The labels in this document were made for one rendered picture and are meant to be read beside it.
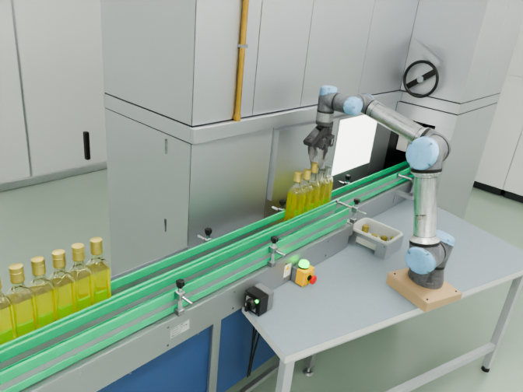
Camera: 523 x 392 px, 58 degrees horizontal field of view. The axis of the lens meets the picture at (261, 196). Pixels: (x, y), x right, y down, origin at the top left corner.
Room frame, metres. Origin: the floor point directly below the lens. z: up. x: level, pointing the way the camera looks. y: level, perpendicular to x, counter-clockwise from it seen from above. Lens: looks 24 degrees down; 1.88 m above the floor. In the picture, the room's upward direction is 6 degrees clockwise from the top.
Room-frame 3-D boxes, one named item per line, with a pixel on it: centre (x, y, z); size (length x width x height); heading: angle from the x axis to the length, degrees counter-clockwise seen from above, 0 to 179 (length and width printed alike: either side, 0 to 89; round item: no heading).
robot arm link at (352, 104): (1.99, -0.33, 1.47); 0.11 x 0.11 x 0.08; 51
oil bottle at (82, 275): (1.15, 0.51, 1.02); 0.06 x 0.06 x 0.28; 50
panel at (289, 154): (2.35, -0.33, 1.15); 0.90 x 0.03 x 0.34; 140
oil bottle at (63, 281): (1.11, 0.55, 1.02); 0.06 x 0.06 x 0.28; 50
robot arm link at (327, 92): (2.04, -0.24, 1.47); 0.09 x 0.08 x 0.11; 51
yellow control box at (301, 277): (1.70, -0.21, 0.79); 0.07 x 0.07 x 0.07; 50
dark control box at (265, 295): (1.49, -0.03, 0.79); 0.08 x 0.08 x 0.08; 50
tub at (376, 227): (2.10, -0.59, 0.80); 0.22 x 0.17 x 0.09; 50
